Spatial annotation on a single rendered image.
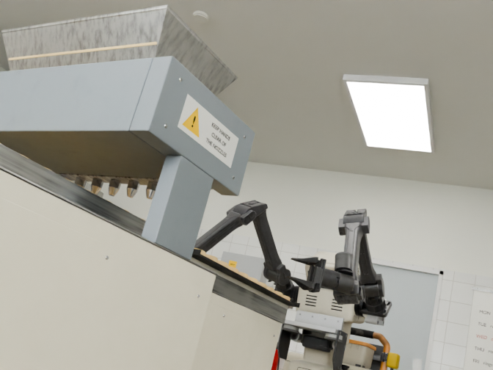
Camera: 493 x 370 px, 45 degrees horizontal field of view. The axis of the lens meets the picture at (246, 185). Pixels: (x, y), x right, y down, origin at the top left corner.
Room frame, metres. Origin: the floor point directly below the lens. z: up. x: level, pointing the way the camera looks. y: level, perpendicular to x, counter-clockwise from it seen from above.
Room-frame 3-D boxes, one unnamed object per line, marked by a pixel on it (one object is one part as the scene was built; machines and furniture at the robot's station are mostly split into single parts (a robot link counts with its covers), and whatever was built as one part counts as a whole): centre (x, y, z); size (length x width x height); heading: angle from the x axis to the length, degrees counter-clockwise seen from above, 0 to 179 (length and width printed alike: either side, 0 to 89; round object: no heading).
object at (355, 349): (2.92, -0.67, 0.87); 0.23 x 0.15 x 0.11; 56
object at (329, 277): (1.82, -0.31, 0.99); 0.07 x 0.07 x 0.10; 10
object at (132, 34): (1.36, 0.40, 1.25); 0.56 x 0.29 x 0.14; 55
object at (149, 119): (1.36, 0.40, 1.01); 0.72 x 0.33 x 0.34; 55
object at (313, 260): (1.81, -0.24, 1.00); 0.09 x 0.07 x 0.07; 100
